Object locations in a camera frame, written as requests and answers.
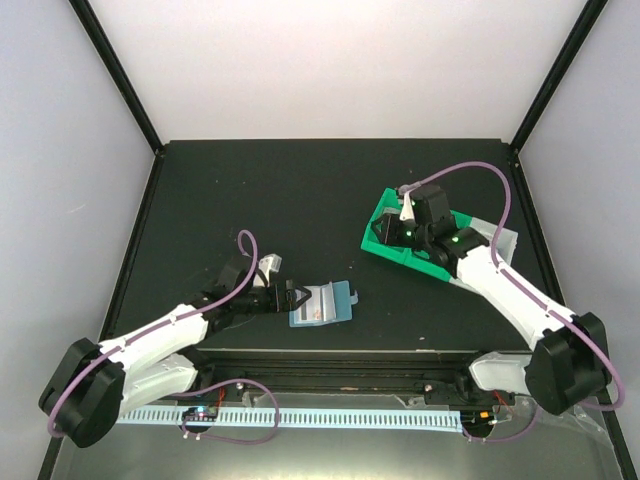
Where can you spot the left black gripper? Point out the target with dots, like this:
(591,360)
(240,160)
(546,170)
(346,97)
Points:
(277,304)

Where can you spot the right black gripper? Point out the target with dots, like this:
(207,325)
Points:
(388,234)

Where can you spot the blue card holder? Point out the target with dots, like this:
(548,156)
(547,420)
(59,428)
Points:
(345,300)

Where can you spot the clear white bin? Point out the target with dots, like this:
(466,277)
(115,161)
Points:
(506,239)

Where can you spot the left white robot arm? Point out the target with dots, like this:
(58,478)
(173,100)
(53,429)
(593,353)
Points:
(97,383)

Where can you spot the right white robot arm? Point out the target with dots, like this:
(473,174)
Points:
(567,361)

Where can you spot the white striped credit card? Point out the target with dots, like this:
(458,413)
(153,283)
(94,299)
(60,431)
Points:
(319,306)

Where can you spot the left small circuit board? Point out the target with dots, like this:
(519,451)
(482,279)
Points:
(200,414)

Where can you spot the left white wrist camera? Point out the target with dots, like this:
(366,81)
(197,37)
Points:
(268,266)

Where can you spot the white slotted cable duct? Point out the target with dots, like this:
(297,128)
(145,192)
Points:
(413,420)

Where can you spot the black front rail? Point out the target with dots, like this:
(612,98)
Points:
(337,371)

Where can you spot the right black frame post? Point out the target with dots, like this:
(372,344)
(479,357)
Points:
(572,45)

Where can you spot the black frame post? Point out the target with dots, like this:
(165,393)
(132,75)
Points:
(102,45)
(572,45)

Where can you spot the left black frame post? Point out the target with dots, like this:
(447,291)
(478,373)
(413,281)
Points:
(102,45)

